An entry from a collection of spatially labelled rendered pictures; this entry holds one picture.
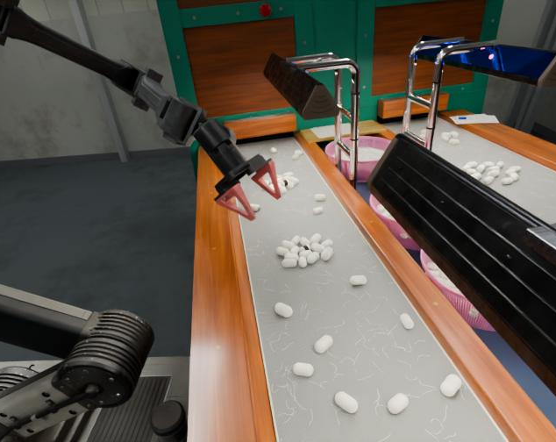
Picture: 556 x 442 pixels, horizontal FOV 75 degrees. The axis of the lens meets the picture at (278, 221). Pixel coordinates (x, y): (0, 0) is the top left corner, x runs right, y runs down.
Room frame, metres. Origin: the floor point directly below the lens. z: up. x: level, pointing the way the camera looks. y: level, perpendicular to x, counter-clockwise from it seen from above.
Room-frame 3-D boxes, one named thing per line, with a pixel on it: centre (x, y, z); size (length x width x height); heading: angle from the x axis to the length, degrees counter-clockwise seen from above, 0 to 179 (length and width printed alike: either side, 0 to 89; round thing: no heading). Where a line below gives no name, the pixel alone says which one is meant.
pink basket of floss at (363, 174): (1.29, -0.34, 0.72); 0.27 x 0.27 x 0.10
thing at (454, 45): (1.14, -0.56, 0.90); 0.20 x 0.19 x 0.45; 7
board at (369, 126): (1.51, -0.31, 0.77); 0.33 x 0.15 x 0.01; 97
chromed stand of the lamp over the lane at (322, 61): (1.09, -0.16, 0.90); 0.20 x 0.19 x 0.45; 7
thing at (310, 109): (1.09, -0.08, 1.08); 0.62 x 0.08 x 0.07; 7
